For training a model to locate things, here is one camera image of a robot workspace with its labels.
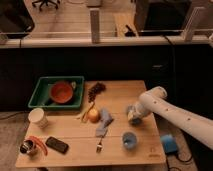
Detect blue sponge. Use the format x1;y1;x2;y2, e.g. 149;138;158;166
128;110;142;126

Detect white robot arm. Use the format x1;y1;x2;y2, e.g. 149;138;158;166
126;86;213;150

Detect blue cloth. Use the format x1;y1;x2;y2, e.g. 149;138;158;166
95;108;113;137

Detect blue cup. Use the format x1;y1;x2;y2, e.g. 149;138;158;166
122;132;137;150

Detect bunch of dark grapes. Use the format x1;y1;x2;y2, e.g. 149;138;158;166
88;82;106;102

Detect banana peel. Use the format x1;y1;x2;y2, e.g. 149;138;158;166
76;102;94;123

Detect blue box on floor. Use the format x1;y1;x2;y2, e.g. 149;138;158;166
160;134;178;154

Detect metal fork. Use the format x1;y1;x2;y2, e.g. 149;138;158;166
96;129;107;153

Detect small object in bin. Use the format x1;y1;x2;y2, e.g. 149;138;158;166
70;81;77;90

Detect orange bowl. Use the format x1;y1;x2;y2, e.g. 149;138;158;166
49;81;74;104

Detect black phone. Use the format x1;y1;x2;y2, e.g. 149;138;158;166
45;137;69;154

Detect green plastic bin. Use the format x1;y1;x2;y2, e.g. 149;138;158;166
28;76;84;110

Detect black monitor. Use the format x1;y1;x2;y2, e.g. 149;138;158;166
134;0;191;31

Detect white paper cup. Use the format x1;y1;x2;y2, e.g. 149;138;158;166
28;108;48;128

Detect small metal cup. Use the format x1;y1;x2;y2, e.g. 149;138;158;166
19;140;37;156

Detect black office chair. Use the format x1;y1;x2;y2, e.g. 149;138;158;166
31;0;61;11

